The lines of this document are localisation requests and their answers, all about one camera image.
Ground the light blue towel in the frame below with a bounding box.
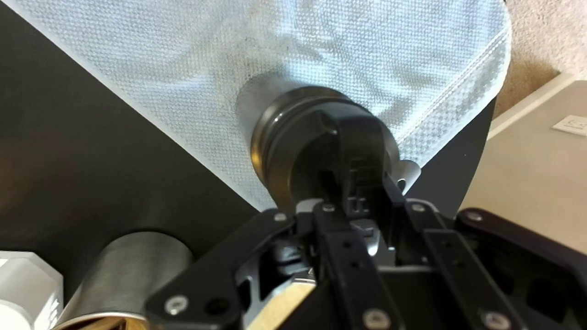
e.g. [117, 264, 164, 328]
[3, 0, 511, 209]

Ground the round black table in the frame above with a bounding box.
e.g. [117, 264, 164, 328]
[0, 0, 509, 284]

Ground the grey metal flask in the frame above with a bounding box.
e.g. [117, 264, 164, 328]
[232, 71, 344, 185]

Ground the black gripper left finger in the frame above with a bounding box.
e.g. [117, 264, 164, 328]
[144, 209, 309, 330]

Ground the white plate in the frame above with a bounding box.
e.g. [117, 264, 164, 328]
[0, 251, 62, 330]

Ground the steel utensil holder cup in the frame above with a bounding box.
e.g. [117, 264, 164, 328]
[54, 231, 192, 330]

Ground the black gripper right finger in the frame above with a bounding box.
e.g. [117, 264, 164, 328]
[390, 176, 587, 330]

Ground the black flask lid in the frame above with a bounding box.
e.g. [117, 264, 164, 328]
[262, 95, 399, 216]

